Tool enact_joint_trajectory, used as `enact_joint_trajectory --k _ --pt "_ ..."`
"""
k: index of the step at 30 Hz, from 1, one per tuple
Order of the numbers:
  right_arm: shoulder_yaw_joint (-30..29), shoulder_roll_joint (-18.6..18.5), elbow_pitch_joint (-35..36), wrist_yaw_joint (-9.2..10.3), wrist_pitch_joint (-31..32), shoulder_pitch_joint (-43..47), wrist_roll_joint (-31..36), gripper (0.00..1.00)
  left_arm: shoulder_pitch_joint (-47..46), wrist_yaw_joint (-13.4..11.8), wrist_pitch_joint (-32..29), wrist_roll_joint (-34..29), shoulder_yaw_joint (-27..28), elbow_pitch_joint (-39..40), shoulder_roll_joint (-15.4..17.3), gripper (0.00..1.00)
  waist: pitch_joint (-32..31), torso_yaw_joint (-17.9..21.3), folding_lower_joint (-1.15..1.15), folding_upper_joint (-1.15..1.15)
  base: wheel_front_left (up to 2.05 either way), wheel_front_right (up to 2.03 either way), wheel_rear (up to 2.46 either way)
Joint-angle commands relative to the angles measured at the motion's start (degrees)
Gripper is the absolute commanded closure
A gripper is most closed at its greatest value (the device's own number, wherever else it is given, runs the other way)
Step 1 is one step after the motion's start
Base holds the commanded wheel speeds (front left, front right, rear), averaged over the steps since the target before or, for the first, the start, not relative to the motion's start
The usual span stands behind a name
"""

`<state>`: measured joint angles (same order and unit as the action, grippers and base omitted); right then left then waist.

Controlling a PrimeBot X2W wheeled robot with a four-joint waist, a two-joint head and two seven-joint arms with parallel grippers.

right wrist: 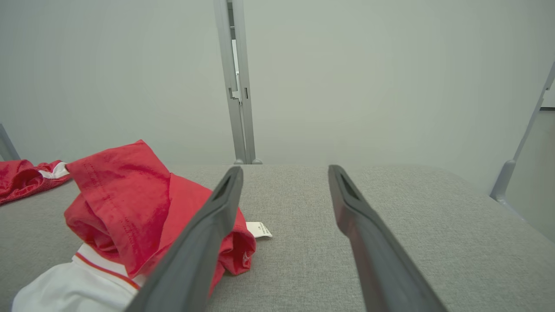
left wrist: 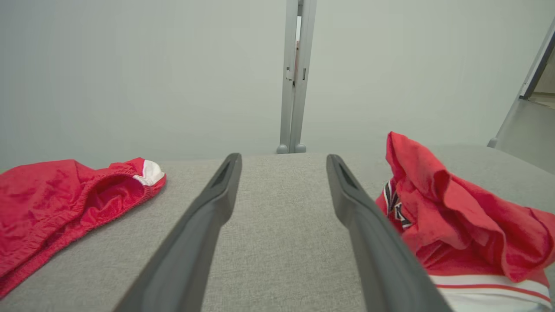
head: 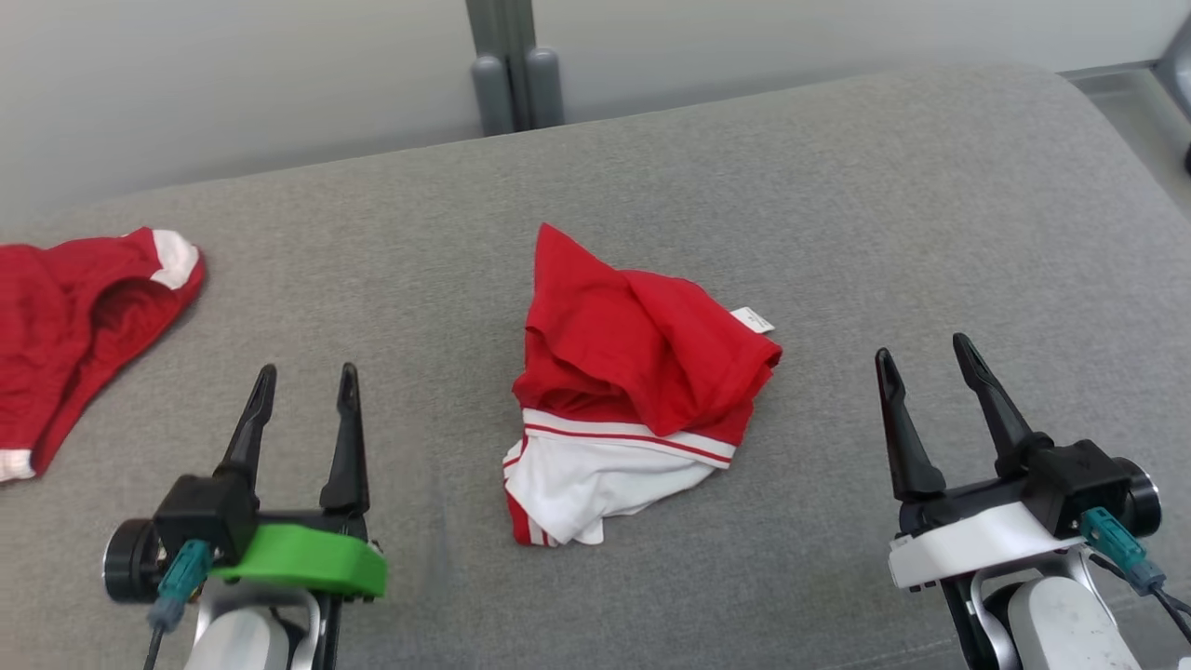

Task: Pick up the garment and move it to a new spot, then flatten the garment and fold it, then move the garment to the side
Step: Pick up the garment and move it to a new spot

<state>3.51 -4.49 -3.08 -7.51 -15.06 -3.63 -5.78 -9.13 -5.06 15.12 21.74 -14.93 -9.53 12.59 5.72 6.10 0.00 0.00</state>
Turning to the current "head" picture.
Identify grey fabric sofa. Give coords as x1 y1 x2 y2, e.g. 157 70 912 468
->
0 63 1191 670

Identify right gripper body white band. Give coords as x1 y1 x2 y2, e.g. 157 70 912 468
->
889 435 1162 592

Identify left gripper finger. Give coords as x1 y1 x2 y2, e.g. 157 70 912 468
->
216 364 278 485
320 363 370 517

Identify arm cable teal connector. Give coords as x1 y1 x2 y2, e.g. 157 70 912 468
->
141 540 217 670
1079 507 1191 645

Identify grey partition post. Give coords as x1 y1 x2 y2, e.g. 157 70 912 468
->
465 0 566 138

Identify right arm cable teal connector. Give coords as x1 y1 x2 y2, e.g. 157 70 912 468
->
1079 507 1191 645

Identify red and white basketball jersey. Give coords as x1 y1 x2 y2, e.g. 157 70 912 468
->
502 222 783 547

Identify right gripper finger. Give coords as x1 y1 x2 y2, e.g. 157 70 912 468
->
952 333 1052 480
875 348 947 503

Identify left arm cable teal connector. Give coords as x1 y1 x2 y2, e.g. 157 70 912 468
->
141 540 217 670

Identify grey metal stand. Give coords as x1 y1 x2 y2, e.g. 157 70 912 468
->
1154 17 1191 175

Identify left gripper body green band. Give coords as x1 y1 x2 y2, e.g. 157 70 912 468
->
102 475 387 603

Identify red shorts with white trim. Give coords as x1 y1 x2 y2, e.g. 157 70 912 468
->
0 226 207 483

